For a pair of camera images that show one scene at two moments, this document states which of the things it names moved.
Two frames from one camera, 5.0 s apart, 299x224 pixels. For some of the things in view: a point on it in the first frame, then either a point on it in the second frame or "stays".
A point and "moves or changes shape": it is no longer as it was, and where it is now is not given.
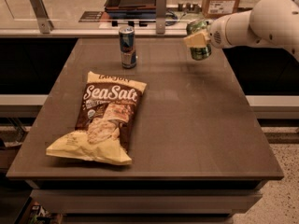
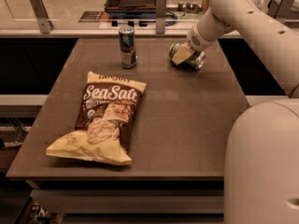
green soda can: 198,53 moves or changes shape
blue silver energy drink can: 127,48 stays
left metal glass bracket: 46,25 stays
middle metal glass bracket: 161,11 stays
